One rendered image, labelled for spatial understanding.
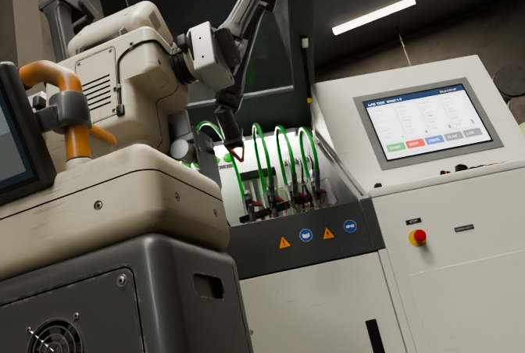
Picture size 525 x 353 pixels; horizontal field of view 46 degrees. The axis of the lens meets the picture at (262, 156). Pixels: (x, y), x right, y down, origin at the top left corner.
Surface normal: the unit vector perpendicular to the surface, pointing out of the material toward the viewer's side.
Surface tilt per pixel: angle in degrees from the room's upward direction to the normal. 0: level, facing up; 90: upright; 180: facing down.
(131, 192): 90
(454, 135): 76
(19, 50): 90
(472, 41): 90
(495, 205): 90
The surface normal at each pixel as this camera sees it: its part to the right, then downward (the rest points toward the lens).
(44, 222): -0.36, -0.26
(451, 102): -0.01, -0.58
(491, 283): 0.04, -0.37
